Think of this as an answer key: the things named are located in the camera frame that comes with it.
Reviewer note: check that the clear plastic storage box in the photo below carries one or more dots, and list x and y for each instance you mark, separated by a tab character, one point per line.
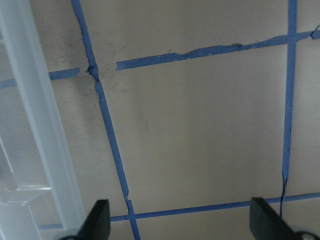
39	194

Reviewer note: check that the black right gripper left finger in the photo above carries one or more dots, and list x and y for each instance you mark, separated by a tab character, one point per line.
97	225

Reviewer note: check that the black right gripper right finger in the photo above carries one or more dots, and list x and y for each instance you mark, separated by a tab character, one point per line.
266	224

